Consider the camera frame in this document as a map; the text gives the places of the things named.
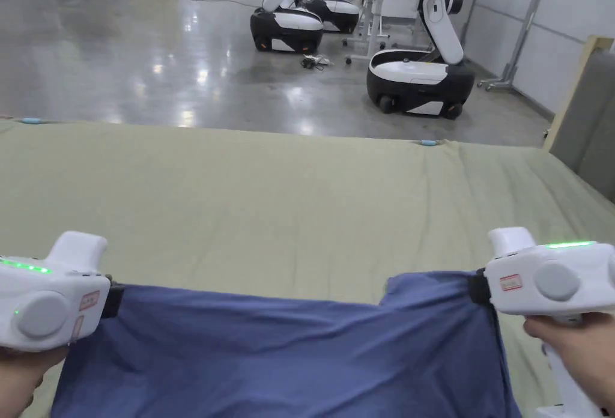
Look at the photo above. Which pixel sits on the grey padded headboard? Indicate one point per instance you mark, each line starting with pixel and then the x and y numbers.
pixel 591 120

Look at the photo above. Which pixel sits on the person's left hand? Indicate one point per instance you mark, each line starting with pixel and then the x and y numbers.
pixel 24 379

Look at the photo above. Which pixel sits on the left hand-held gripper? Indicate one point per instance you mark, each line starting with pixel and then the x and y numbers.
pixel 43 293

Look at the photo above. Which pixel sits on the dark blue shirt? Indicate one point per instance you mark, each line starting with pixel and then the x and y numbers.
pixel 288 360

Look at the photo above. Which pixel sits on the blue sheet clip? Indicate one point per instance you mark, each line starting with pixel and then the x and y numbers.
pixel 429 143
pixel 31 120

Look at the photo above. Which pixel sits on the person's right hand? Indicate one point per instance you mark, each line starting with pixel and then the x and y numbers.
pixel 591 360

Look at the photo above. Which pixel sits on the bed with pale green sheet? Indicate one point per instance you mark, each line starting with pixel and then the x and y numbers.
pixel 288 197

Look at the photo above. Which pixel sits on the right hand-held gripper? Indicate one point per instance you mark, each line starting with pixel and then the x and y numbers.
pixel 543 283

